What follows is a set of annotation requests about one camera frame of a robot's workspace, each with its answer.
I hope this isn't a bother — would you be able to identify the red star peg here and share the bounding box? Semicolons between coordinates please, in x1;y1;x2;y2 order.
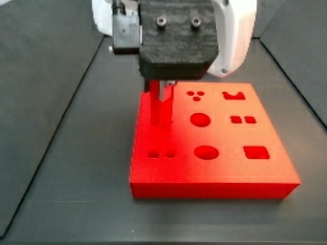
149;80;173;127

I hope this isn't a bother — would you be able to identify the black textured gripper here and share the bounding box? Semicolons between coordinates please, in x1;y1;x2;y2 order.
138;0;218;101

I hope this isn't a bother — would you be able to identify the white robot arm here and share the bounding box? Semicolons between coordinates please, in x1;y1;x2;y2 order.
90;0;256;101

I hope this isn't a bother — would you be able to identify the red shape sorter block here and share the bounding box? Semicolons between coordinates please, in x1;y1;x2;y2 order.
129;81;300;199

